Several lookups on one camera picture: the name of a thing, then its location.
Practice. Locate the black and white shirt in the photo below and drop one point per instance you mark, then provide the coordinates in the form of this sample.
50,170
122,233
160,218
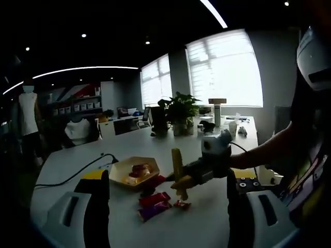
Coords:
77,130

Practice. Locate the metal storage shelf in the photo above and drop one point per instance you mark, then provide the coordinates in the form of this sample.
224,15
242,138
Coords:
77,98

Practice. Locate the green potted plant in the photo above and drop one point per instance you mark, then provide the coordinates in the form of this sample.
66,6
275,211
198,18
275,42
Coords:
182,106

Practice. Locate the flat cardboard box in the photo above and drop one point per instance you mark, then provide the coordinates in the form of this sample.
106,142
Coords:
217,101

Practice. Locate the long red snack packet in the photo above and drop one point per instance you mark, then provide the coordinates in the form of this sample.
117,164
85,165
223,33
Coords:
155,199

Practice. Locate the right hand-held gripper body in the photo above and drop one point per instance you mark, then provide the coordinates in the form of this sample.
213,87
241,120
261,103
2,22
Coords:
216,144

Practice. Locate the cream hexagonal container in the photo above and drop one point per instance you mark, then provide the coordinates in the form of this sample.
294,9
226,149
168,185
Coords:
121,168

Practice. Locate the white mesh office chair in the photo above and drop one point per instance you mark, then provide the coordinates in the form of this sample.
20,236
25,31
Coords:
146,117

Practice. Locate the white thermos bottle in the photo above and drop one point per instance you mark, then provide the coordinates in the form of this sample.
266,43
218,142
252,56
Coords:
217,115

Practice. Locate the black headset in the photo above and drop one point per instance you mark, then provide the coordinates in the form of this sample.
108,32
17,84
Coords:
208,126

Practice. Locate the white cabinet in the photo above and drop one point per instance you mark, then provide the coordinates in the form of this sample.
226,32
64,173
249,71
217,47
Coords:
108,127

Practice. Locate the red square snack packet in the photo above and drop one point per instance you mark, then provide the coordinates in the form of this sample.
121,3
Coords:
139,169

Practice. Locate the purple snack packet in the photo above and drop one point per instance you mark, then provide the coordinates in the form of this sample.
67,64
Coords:
155,209

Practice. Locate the white chest-worn device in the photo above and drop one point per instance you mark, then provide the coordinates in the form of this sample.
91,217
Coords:
314,59

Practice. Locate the paper cup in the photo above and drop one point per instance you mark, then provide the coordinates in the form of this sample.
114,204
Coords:
232,128

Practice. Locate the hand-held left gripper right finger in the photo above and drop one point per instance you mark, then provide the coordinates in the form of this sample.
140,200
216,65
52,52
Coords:
253,214

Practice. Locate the open laptop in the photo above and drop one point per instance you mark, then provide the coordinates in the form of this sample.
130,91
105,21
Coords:
122,111

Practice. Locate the small red candy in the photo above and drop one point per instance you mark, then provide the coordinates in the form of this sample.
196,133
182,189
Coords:
182,204

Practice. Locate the ceiling light strip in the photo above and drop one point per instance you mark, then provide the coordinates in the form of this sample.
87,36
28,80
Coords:
85,68
217,15

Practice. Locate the small potted plant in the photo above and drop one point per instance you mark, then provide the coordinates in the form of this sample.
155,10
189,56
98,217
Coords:
107,115

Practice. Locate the glass jar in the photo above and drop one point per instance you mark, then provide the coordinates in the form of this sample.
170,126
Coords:
178,130
189,128

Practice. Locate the dark red snack packet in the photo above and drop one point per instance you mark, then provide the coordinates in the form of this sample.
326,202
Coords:
157,180

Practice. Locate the yellow food tongs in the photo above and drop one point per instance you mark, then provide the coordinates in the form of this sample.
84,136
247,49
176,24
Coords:
177,161

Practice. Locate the row of white storage bins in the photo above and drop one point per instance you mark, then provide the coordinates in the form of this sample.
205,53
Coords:
77,107

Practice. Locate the small white device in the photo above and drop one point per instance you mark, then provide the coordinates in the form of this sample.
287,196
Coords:
242,130

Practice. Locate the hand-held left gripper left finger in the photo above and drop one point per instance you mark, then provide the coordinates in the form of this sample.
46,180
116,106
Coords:
64,214

